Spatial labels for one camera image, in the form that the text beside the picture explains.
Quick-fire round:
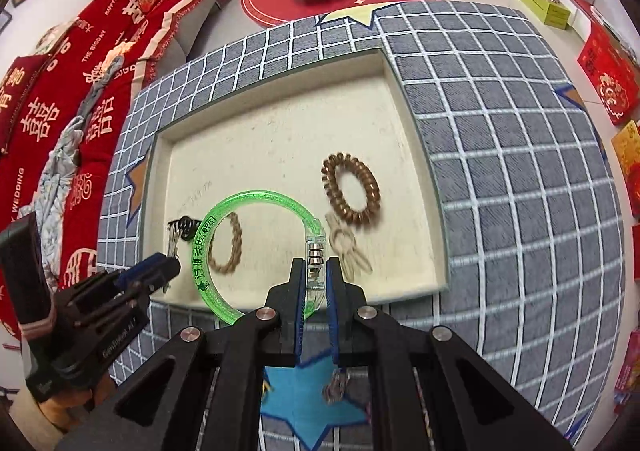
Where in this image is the grey patterned cloth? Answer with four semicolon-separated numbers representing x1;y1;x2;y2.
17;54;125;292

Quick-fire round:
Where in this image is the black claw hair clip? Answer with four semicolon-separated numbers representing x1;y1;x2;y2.
167;215;201;241

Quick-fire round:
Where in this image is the green yellow box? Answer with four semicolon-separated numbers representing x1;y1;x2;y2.
520;0;570;30

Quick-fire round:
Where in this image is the silver heart pink pendant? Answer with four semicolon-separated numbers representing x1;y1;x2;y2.
322;367;349;405

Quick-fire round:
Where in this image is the brown spiral hair tie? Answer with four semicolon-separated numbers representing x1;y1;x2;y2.
320;151;382;227

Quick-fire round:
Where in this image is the shallow cream tray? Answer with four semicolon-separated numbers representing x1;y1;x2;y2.
140;49;448;304

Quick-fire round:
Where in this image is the grey checkered tablecloth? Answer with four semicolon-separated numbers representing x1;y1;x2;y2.
98;0;625;442

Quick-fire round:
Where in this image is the green translucent bangle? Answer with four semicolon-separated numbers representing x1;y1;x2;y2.
191;190;326;325

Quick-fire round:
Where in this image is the beige bunny hair clip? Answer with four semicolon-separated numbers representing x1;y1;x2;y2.
324;212;373;282

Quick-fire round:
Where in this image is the red sofa cover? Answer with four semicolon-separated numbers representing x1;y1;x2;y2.
0;0;237;342

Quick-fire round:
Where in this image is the red gift box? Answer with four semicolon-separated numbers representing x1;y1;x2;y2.
577;22;639;126

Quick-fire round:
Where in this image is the braided tan rope bracelet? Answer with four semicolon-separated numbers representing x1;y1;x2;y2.
207;210;244;276

